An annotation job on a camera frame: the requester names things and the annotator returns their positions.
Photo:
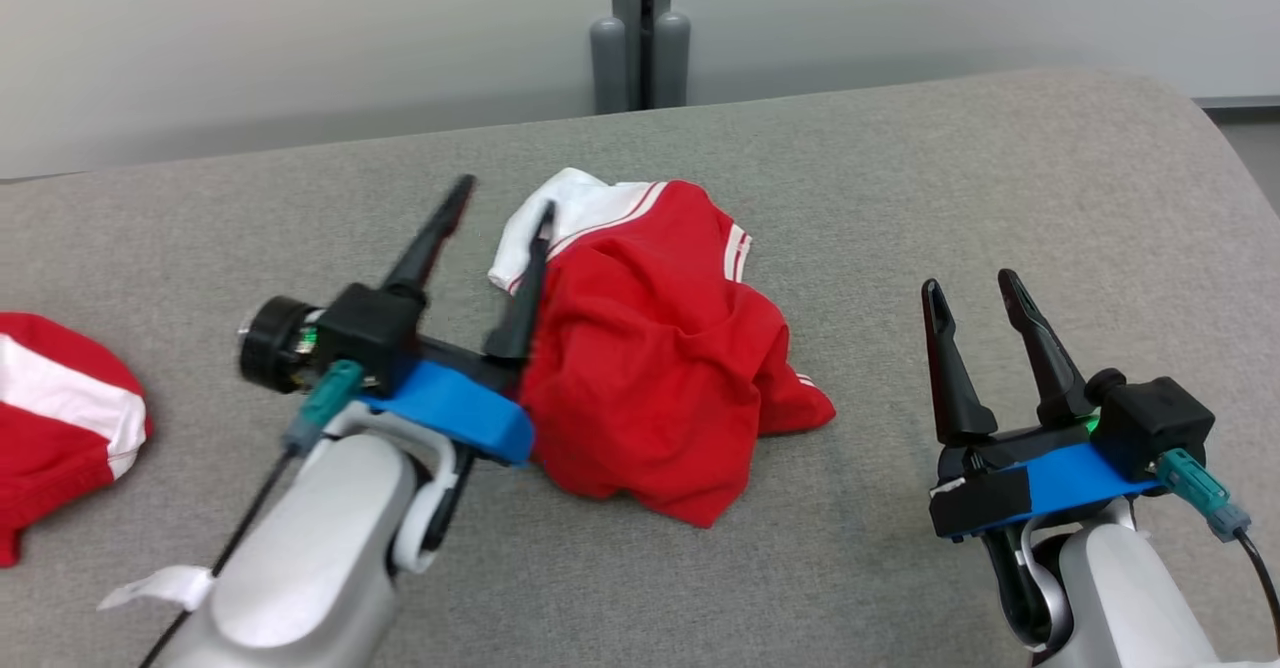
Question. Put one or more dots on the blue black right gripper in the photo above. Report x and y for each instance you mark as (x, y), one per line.
(1060, 483)

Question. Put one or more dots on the red shorts white stripe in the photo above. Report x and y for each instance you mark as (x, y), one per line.
(60, 458)

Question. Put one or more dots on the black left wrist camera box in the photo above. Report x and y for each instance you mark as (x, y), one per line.
(370, 333)

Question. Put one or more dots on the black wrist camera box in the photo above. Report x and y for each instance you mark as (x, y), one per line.
(370, 333)
(1160, 423)

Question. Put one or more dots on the grey rounded post foot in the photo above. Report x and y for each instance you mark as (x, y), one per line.
(607, 68)
(672, 63)

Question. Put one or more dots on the red basketball jersey white sleeves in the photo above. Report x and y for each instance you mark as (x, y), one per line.
(650, 368)

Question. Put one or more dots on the teal left camera connector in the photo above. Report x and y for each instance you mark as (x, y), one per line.
(330, 398)

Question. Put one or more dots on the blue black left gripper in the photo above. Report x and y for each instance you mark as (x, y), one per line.
(450, 413)

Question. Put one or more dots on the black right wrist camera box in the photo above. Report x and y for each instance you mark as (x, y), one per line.
(1160, 423)

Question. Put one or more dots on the teal right camera connector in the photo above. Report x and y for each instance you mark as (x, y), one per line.
(1200, 488)

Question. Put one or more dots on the teal camera connector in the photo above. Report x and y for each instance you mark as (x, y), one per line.
(1200, 488)
(330, 398)

